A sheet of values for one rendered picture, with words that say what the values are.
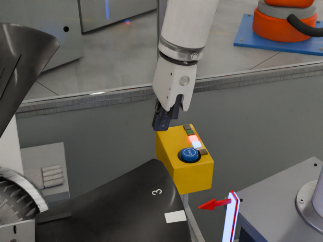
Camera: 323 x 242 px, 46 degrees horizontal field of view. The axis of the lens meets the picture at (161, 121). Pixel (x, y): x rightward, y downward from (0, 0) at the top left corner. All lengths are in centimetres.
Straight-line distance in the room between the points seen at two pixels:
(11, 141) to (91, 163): 65
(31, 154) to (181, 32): 79
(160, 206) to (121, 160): 85
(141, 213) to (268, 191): 46
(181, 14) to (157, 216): 33
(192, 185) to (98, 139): 55
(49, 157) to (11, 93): 72
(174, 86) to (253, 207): 40
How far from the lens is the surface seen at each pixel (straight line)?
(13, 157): 84
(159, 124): 78
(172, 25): 67
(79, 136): 137
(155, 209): 62
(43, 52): 57
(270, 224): 93
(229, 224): 70
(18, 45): 60
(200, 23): 66
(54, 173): 119
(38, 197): 79
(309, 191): 102
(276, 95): 154
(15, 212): 71
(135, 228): 60
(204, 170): 90
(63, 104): 129
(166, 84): 71
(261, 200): 98
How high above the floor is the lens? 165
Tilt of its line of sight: 35 degrees down
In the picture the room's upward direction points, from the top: straight up
